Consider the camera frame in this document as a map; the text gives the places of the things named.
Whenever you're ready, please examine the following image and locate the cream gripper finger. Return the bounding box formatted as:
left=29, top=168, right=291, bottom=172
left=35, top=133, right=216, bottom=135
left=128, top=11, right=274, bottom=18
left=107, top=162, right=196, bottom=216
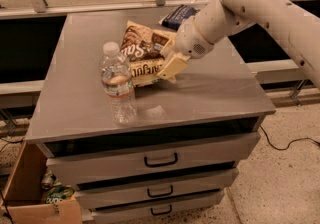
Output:
left=157, top=55, right=188, bottom=83
left=160, top=39, right=175, bottom=58

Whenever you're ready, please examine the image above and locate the brown and yellow chip bag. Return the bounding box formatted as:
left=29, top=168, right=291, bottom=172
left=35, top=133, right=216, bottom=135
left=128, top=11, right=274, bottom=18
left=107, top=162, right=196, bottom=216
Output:
left=120, top=20, right=175, bottom=87

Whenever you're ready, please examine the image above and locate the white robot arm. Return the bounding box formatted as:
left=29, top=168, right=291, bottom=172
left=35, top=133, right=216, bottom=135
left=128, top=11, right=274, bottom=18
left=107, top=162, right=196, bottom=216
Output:
left=158, top=0, right=320, bottom=88

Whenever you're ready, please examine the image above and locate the blue chip bag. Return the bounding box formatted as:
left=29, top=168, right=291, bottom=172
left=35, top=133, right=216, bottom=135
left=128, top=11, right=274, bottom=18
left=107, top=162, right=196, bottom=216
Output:
left=159, top=4, right=199, bottom=31

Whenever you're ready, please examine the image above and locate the clear plastic water bottle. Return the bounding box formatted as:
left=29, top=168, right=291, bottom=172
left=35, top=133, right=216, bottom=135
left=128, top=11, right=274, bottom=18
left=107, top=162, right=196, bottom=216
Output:
left=99, top=42, right=137, bottom=125

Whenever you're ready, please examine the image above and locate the grey drawer cabinet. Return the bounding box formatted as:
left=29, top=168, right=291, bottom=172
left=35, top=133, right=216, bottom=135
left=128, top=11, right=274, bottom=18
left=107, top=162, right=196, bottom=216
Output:
left=24, top=4, right=276, bottom=224

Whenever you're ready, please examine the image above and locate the top grey drawer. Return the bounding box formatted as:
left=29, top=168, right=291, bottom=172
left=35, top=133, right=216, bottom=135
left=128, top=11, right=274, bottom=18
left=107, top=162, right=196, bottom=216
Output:
left=47, top=132, right=260, bottom=185

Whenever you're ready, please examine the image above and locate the grey drawer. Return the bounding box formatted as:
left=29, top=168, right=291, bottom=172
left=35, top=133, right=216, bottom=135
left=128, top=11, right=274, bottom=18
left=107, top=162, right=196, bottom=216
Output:
left=47, top=132, right=260, bottom=185
left=92, top=190, right=224, bottom=224
left=75, top=165, right=239, bottom=210

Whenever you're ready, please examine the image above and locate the bottom grey drawer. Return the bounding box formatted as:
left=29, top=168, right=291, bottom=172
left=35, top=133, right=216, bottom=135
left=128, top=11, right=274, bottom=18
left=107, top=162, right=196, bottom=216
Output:
left=92, top=190, right=224, bottom=224

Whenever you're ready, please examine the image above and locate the middle grey drawer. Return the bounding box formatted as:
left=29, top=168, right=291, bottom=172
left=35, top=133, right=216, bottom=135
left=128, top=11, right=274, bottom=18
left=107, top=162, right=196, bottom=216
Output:
left=75, top=165, right=239, bottom=210

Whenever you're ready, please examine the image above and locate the green snack package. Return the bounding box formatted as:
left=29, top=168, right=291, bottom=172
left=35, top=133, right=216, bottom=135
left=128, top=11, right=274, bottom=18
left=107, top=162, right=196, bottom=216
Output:
left=45, top=186, right=74, bottom=204

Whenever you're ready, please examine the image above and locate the cardboard box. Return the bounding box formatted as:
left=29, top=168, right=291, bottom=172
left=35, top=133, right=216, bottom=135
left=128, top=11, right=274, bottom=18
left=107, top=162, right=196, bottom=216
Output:
left=1, top=143, right=82, bottom=224

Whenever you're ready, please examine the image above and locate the black floor cable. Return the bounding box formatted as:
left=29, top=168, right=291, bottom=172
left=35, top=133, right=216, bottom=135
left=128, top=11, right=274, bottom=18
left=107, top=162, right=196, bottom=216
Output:
left=259, top=125, right=320, bottom=152

